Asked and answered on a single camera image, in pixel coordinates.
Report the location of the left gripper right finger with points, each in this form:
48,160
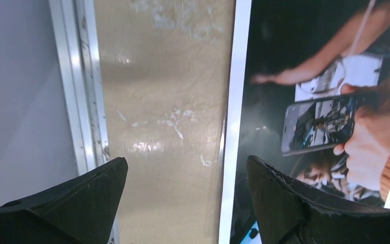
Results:
290,211

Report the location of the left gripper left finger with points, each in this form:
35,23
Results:
80,210

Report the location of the printed photo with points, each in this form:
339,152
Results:
288,67

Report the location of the aluminium frame rails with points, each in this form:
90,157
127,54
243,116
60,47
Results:
77,46

